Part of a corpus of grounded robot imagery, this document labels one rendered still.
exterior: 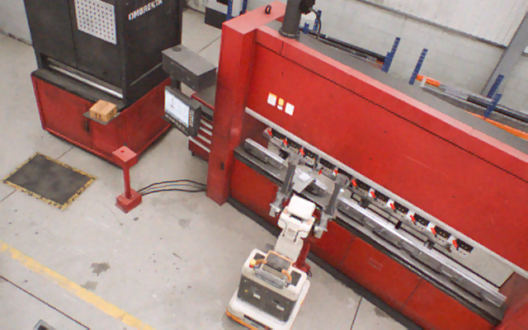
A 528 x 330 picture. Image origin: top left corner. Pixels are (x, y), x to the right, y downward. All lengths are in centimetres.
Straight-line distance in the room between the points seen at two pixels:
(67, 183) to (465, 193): 432
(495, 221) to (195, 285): 287
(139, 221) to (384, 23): 528
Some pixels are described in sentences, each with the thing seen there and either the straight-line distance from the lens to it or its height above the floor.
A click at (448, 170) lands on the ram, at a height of 191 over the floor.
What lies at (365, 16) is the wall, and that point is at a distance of 833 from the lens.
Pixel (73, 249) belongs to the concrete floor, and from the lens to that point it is 523.
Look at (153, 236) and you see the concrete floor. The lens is 524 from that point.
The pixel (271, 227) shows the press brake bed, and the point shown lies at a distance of 537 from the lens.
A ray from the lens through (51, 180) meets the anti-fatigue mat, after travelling 593.
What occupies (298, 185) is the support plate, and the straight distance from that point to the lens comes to 454.
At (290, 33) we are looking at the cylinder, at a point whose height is 234.
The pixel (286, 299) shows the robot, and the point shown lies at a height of 67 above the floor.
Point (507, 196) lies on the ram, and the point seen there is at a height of 195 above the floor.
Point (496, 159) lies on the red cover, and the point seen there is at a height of 221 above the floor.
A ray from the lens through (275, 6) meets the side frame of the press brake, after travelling 472.
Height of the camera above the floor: 417
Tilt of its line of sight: 41 degrees down
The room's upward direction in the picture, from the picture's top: 12 degrees clockwise
